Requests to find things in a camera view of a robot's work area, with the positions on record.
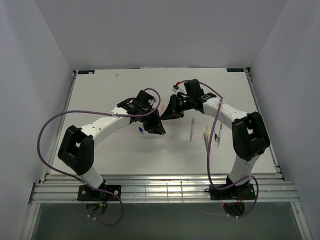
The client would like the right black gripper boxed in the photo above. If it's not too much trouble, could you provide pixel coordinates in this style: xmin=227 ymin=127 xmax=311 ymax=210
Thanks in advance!
xmin=160 ymin=94 xmax=194 ymax=121

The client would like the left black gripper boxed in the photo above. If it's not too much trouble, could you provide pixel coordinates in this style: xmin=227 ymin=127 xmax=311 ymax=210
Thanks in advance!
xmin=139 ymin=107 xmax=166 ymax=135

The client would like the red pen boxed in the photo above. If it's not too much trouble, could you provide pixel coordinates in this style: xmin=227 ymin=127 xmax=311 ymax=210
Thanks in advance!
xmin=161 ymin=103 xmax=165 ymax=114

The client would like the grey silver pen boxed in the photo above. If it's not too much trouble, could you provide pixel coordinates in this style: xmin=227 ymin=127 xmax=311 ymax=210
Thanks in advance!
xmin=189 ymin=117 xmax=195 ymax=143

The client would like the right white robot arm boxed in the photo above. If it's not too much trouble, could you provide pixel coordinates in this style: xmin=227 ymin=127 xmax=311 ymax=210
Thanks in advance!
xmin=160 ymin=79 xmax=271 ymax=199

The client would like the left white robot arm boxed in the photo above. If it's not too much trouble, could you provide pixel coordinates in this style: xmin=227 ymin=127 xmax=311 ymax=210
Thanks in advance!
xmin=57 ymin=90 xmax=166 ymax=200

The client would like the yellow pen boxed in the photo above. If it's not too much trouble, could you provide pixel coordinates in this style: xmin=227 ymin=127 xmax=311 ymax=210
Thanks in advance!
xmin=205 ymin=126 xmax=210 ymax=150

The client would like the right blue corner label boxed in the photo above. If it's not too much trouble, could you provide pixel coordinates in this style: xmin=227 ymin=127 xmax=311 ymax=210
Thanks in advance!
xmin=226 ymin=68 xmax=244 ymax=73

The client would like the blue corner label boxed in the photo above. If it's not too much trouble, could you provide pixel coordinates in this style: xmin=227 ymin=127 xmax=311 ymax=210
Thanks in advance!
xmin=226 ymin=68 xmax=244 ymax=73
xmin=77 ymin=70 xmax=95 ymax=75

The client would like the left blue corner label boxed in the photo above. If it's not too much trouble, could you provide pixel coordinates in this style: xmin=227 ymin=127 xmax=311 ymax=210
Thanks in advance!
xmin=77 ymin=70 xmax=95 ymax=75

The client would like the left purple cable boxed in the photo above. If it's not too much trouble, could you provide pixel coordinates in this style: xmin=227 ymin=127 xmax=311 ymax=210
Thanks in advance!
xmin=36 ymin=87 xmax=161 ymax=227

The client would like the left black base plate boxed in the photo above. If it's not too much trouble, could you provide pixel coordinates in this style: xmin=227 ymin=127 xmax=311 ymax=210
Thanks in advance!
xmin=77 ymin=184 xmax=122 ymax=202

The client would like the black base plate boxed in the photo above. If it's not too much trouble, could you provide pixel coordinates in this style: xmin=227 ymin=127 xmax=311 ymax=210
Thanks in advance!
xmin=204 ymin=183 xmax=256 ymax=201
xmin=77 ymin=184 xmax=122 ymax=202

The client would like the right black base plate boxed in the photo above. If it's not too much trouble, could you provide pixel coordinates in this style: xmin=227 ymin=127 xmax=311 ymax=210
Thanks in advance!
xmin=204 ymin=183 xmax=256 ymax=201

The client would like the aluminium rail frame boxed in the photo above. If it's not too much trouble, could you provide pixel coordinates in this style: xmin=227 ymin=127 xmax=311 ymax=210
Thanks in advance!
xmin=29 ymin=173 xmax=300 ymax=204

